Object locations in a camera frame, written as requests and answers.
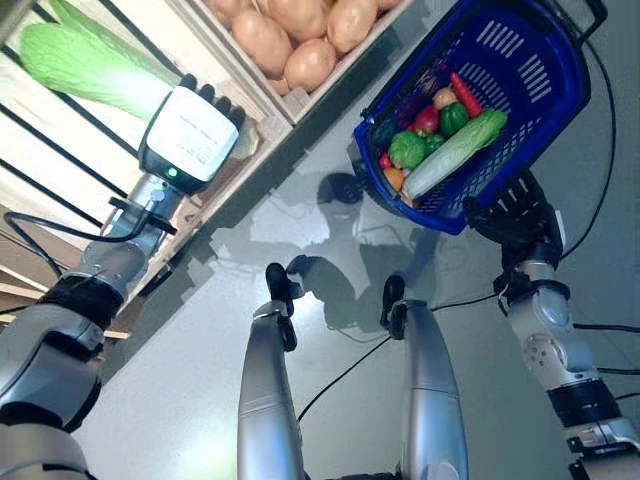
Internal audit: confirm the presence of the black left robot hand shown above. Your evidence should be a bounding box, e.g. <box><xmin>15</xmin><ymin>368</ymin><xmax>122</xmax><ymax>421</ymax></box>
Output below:
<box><xmin>137</xmin><ymin>73</ymin><xmax>247</xmax><ymax>195</ymax></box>

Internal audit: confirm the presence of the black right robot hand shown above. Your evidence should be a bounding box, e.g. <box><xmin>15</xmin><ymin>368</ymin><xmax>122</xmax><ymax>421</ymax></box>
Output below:
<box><xmin>462</xmin><ymin>169</ymin><xmax>564</xmax><ymax>262</ymax></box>

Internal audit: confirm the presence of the long napa cabbage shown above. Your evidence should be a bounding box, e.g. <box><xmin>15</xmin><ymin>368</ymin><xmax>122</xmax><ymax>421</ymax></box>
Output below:
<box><xmin>18</xmin><ymin>0</ymin><xmax>261</xmax><ymax>160</ymax></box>
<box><xmin>402</xmin><ymin>108</ymin><xmax>509</xmax><ymax>199</ymax></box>

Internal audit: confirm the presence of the blue plastic shopping basket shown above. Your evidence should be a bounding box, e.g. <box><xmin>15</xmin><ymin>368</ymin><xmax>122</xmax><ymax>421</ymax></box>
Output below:
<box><xmin>347</xmin><ymin>0</ymin><xmax>609</xmax><ymax>236</ymax></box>

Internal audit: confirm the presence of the wooden slatted cabbage crate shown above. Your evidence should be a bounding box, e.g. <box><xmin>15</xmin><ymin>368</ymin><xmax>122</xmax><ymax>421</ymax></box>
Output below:
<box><xmin>0</xmin><ymin>0</ymin><xmax>294</xmax><ymax>251</ymax></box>

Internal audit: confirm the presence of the green bell pepper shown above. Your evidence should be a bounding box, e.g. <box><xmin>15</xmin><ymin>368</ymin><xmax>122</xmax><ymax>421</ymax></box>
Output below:
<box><xmin>438</xmin><ymin>102</ymin><xmax>471</xmax><ymax>137</ymax></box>

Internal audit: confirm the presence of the small round green cabbage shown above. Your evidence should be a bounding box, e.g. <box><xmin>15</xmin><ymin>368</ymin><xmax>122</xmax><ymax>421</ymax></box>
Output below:
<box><xmin>388</xmin><ymin>130</ymin><xmax>427</xmax><ymax>170</ymax></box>

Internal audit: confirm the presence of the small orange carrot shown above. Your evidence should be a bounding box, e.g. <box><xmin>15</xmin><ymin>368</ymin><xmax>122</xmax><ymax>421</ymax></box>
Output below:
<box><xmin>449</xmin><ymin>72</ymin><xmax>484</xmax><ymax>119</ymax></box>

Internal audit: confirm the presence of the red bell pepper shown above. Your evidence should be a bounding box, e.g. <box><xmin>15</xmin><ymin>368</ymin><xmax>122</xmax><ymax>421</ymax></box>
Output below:
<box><xmin>413</xmin><ymin>105</ymin><xmax>441</xmax><ymax>135</ymax></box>

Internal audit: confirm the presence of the beige onion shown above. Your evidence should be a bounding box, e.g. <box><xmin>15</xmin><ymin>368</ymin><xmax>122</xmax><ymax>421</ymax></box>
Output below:
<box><xmin>432</xmin><ymin>87</ymin><xmax>459</xmax><ymax>110</ymax></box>

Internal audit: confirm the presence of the black right robot foot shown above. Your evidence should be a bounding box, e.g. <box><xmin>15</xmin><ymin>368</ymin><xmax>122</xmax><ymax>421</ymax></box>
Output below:
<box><xmin>379</xmin><ymin>274</ymin><xmax>407</xmax><ymax>341</ymax></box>

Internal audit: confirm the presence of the black robot foot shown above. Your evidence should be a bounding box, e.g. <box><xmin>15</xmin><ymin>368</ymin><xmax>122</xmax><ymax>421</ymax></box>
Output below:
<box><xmin>264</xmin><ymin>262</ymin><xmax>296</xmax><ymax>304</ymax></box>
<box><xmin>379</xmin><ymin>274</ymin><xmax>407</xmax><ymax>341</ymax></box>

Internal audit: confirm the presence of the black left robot foot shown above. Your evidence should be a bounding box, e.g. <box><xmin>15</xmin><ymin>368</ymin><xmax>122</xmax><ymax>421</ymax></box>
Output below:
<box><xmin>264</xmin><ymin>262</ymin><xmax>296</xmax><ymax>304</ymax></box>

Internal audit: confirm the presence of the wooden potato crate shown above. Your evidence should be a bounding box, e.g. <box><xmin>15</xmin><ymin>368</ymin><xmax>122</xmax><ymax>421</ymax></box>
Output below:
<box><xmin>192</xmin><ymin>0</ymin><xmax>416</xmax><ymax>126</ymax></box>

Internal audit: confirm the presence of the silver right robot leg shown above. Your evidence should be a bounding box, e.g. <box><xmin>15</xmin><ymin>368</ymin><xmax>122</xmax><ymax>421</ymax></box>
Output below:
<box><xmin>399</xmin><ymin>298</ymin><xmax>471</xmax><ymax>480</ymax></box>

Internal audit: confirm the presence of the silver robot leg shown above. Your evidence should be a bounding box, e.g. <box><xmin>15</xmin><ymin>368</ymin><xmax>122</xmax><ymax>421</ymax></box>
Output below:
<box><xmin>399</xmin><ymin>298</ymin><xmax>471</xmax><ymax>480</ymax></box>
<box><xmin>235</xmin><ymin>299</ymin><xmax>306</xmax><ymax>480</ymax></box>

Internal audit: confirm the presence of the silver left robot leg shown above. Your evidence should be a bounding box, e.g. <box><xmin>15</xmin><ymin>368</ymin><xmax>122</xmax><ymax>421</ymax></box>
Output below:
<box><xmin>235</xmin><ymin>299</ymin><xmax>306</xmax><ymax>480</ymax></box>

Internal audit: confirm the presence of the long black floor cable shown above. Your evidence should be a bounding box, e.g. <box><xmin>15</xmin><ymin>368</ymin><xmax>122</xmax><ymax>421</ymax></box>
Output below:
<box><xmin>559</xmin><ymin>29</ymin><xmax>619</xmax><ymax>261</ymax></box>

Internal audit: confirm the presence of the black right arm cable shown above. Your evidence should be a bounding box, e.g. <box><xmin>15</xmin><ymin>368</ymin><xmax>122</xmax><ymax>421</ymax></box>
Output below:
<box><xmin>572</xmin><ymin>322</ymin><xmax>640</xmax><ymax>334</ymax></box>

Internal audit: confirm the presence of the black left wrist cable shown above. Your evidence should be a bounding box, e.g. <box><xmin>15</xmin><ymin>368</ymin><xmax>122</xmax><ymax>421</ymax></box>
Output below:
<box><xmin>3</xmin><ymin>212</ymin><xmax>151</xmax><ymax>281</ymax></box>

